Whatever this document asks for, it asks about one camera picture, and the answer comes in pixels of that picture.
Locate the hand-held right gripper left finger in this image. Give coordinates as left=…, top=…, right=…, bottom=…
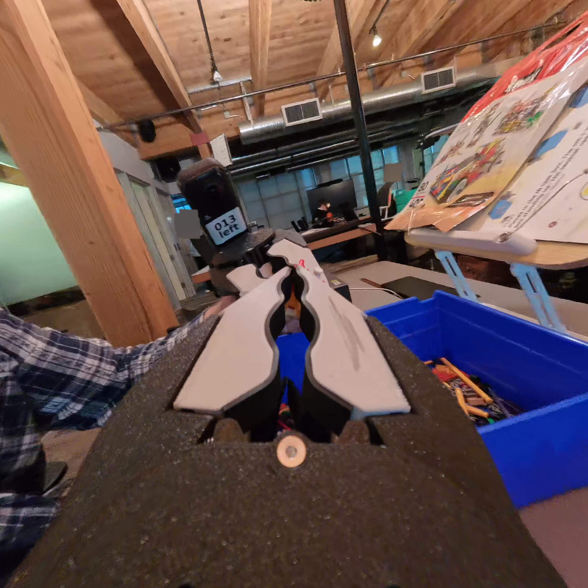
left=172, top=266, right=291, bottom=416

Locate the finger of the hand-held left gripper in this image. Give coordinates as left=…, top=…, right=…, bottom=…
left=266, top=236, right=329, bottom=278
left=226, top=263, right=269, bottom=296

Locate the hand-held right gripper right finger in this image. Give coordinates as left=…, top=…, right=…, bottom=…
left=293, top=267, right=412, bottom=420

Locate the red yellow toy construction piece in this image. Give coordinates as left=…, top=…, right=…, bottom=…
left=280, top=258, right=306, bottom=319

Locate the person's left forearm plaid sleeve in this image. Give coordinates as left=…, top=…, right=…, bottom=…
left=0, top=306, right=223, bottom=554

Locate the person's left hand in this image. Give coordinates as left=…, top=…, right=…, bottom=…
left=201, top=293, right=241, bottom=324

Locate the black computer monitor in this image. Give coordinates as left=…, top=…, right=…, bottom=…
left=305, top=177, right=358, bottom=222

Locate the black flat tablet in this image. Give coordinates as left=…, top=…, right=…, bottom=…
left=360, top=275, right=453, bottom=303

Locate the pile of colourful toy pieces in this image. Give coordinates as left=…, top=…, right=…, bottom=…
left=424, top=356, right=522, bottom=425

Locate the white air vent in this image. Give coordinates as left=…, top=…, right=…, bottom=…
left=420, top=66, right=458, bottom=95
left=281, top=97, right=323, bottom=127

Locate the black metal pole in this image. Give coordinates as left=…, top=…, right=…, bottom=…
left=332, top=0, right=386, bottom=264

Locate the blue plastic bin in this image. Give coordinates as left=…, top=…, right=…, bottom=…
left=275, top=291, right=588, bottom=510

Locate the tilted board stand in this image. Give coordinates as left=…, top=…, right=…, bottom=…
left=404, top=224, right=588, bottom=333

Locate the colourful toy package bag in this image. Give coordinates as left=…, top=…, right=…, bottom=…
left=384, top=13, right=588, bottom=233

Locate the wooden post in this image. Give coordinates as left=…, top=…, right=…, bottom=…
left=0, top=0, right=182, bottom=347

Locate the silver ventilation duct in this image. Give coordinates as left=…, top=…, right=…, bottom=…
left=238, top=58, right=588, bottom=145

